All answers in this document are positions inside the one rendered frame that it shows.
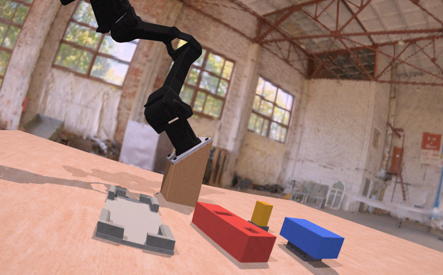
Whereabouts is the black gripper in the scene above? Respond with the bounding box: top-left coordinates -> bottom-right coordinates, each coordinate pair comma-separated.
60,0 -> 114,11

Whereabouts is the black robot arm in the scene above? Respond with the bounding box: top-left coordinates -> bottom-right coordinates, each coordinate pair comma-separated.
93,0 -> 202,156

